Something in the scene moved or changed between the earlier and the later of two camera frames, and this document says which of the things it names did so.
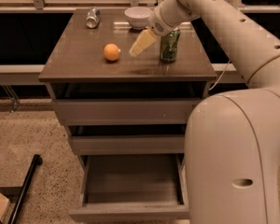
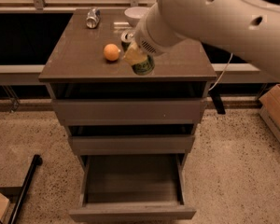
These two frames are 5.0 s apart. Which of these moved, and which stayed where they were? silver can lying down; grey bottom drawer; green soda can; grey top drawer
Moved: green soda can
Stayed: silver can lying down; grey top drawer; grey bottom drawer
